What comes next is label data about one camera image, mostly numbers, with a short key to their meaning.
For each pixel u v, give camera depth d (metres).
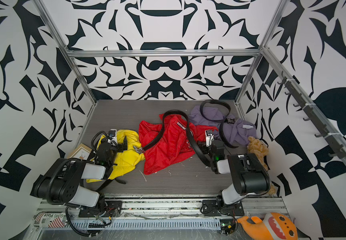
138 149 0.85
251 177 0.45
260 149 0.87
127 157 0.84
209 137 0.81
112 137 0.77
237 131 0.97
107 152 0.69
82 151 0.93
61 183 0.45
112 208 0.73
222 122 1.01
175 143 0.89
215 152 0.73
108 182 0.83
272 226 0.64
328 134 0.50
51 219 0.69
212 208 0.73
